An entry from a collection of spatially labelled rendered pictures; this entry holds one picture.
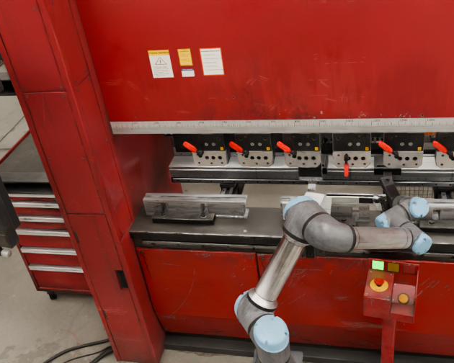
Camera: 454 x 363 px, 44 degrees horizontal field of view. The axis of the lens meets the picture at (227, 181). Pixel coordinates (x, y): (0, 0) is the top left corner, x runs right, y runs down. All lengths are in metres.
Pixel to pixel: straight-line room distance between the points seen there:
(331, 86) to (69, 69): 0.99
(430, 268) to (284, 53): 1.12
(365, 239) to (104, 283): 1.43
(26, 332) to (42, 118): 1.70
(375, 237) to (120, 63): 1.20
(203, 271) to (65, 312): 1.24
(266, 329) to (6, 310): 2.28
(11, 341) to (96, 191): 1.49
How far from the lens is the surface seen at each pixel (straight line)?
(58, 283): 3.61
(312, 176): 2.44
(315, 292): 2.70
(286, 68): 2.17
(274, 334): 1.95
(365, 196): 2.49
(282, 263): 1.95
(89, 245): 2.69
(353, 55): 2.13
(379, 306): 2.39
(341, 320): 2.83
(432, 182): 2.75
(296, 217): 1.88
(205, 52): 2.20
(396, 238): 1.99
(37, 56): 2.23
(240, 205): 2.57
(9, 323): 3.81
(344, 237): 1.83
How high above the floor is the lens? 2.50
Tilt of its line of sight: 34 degrees down
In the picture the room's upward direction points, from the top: 9 degrees counter-clockwise
